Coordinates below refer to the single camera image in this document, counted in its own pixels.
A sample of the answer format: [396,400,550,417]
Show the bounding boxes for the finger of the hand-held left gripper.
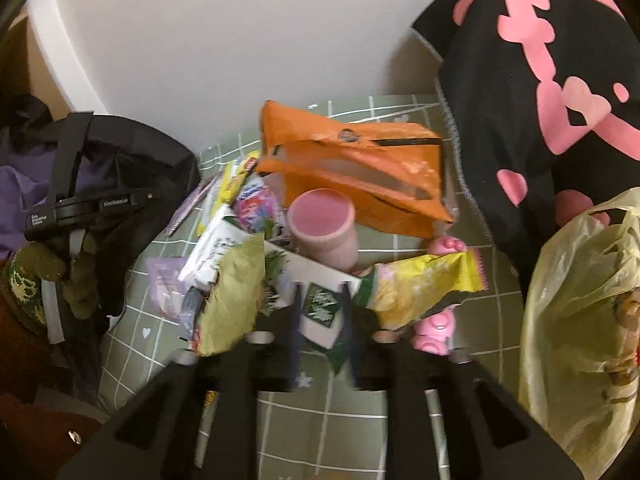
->
[55,188,157,224]

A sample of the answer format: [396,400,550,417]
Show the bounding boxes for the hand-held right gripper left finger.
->
[57,282,306,480]

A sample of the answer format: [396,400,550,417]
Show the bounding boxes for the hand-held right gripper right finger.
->
[340,282,586,480]

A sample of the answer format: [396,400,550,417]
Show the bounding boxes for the yellow snack packet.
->
[352,250,486,332]

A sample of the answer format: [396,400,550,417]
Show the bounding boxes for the orange plastic bag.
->
[257,100,454,239]

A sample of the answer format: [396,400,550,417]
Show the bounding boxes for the translucent yellow plastic bag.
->
[517,187,640,478]

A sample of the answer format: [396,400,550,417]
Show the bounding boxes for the person's left hand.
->
[24,233,101,319]

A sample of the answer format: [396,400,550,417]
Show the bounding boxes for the purple cloth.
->
[0,157,58,256]

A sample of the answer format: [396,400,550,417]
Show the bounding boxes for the yellow-green snack packet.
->
[192,235,267,358]

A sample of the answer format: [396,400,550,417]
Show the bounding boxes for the pink pig toy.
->
[411,236,471,361]

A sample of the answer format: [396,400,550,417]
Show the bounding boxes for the purple striped packet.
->
[166,172,223,237]

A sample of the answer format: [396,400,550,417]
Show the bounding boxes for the pink cup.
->
[286,187,360,271]

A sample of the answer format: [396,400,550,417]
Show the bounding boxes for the pale purple packet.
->
[146,256,193,320]

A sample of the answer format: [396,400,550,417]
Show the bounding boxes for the white soft packet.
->
[178,212,251,293]

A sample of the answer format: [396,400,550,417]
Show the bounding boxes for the yellow packet with red label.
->
[219,152,262,206]

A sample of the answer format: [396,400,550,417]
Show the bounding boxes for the pink colourful candy wrapper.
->
[234,182,281,235]

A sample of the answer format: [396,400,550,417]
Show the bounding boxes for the green checked mat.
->
[95,92,526,480]

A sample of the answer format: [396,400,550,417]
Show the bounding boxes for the dark red cloth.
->
[0,300,108,480]

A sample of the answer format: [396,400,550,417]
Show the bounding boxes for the grey strap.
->
[42,280,66,343]

